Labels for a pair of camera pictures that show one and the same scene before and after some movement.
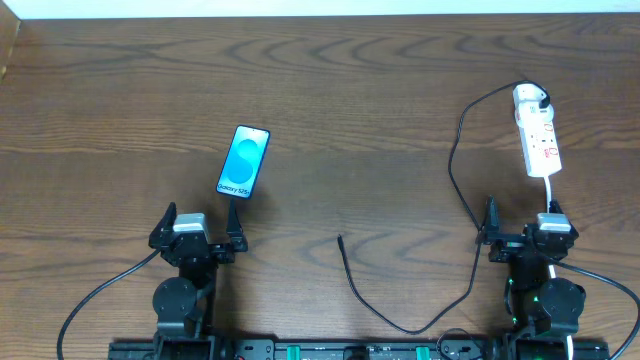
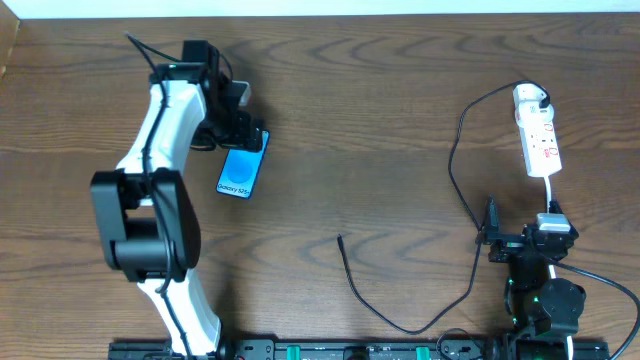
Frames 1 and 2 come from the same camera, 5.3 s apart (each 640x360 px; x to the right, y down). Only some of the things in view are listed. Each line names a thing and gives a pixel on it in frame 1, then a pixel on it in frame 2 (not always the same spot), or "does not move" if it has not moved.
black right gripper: (523, 248) does not move
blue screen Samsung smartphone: (243, 161) does not move
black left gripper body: (198, 251) -> (248, 133)
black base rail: (488, 349) does not move
